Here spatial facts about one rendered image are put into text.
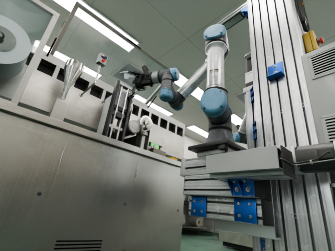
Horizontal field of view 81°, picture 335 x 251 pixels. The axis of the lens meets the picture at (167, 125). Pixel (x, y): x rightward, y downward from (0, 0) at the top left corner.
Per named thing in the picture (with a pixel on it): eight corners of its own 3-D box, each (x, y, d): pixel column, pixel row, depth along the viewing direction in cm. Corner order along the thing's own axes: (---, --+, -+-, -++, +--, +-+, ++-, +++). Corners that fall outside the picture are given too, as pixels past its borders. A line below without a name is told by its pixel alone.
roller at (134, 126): (128, 130, 171) (130, 117, 175) (113, 135, 188) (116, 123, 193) (139, 134, 178) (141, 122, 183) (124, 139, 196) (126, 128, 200)
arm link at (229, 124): (233, 134, 103) (233, 111, 108) (230, 123, 92) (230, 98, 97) (210, 135, 108) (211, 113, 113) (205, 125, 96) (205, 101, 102)
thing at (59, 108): (40, 130, 128) (67, 62, 151) (35, 134, 138) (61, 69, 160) (62, 137, 137) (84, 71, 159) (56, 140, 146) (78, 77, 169)
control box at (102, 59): (99, 60, 166) (102, 51, 170) (95, 62, 170) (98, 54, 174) (106, 64, 171) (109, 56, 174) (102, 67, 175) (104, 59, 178)
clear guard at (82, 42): (78, 6, 156) (78, 6, 157) (52, 56, 176) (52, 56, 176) (171, 72, 220) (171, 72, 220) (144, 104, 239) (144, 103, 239)
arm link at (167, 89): (177, 104, 110) (178, 88, 114) (169, 94, 101) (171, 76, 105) (164, 106, 113) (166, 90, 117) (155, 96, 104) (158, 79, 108)
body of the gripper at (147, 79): (130, 83, 115) (148, 79, 110) (134, 72, 119) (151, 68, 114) (137, 91, 121) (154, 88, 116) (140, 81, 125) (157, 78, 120)
